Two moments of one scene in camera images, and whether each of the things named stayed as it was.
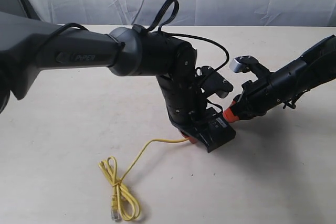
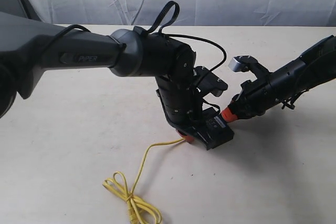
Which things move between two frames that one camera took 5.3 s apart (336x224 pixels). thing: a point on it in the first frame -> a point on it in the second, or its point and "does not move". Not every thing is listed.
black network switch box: x=217 y=131 does not move
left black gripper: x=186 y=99 does not move
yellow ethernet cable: x=124 y=204 -> x=141 y=211
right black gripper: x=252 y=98 does not move
